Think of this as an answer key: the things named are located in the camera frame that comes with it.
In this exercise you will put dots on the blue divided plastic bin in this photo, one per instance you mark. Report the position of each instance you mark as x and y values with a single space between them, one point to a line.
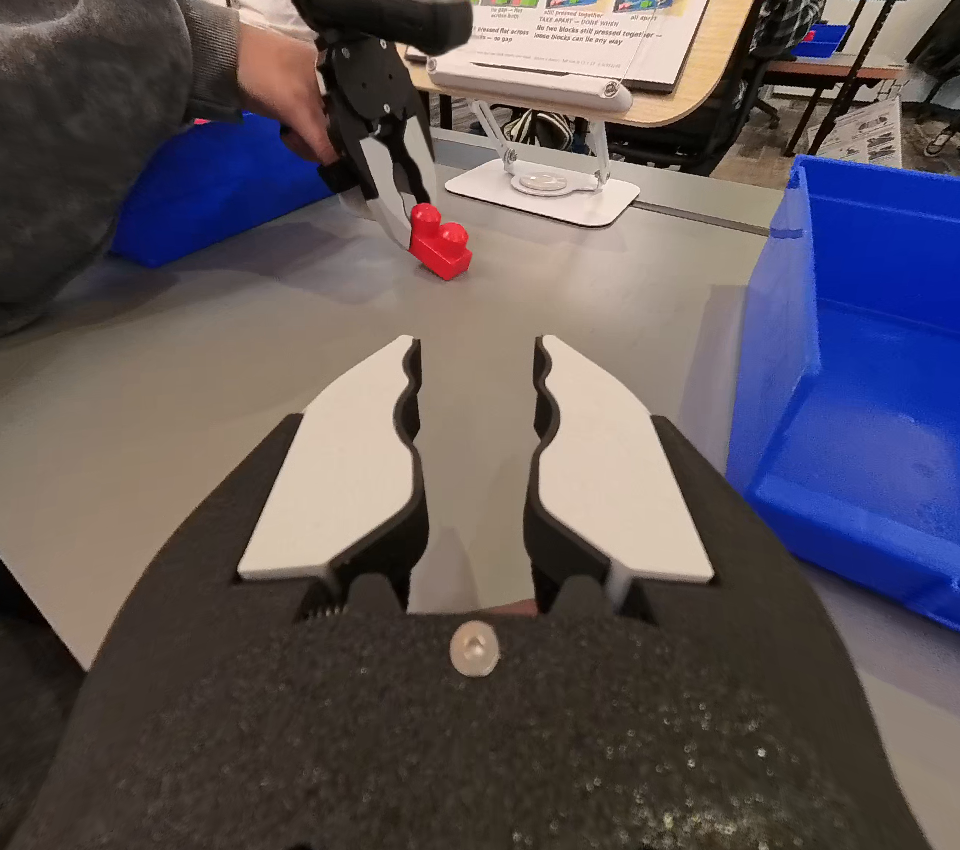
210 190

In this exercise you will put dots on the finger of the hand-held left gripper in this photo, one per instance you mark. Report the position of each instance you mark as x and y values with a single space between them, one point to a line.
382 190
416 168

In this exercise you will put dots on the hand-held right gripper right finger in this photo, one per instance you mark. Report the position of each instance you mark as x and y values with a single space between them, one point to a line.
622 475

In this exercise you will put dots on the grey desk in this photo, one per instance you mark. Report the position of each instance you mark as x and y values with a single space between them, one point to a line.
225 378

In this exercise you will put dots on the striped bag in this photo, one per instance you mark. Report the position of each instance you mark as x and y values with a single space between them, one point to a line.
540 129

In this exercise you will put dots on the red two-stud toy block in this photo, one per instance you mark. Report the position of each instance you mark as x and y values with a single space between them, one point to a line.
442 250

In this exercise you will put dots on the instruction board on white stand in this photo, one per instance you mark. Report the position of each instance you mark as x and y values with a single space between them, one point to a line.
750 3

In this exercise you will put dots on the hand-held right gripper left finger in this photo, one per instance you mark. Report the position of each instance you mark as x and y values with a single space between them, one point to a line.
337 475

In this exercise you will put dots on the person's left hand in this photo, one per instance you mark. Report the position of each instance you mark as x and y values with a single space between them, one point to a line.
277 78

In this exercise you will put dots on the wooden table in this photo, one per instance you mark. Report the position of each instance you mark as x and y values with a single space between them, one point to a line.
832 70

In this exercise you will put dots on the printed paper sheet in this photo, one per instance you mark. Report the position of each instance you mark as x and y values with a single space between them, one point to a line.
862 134

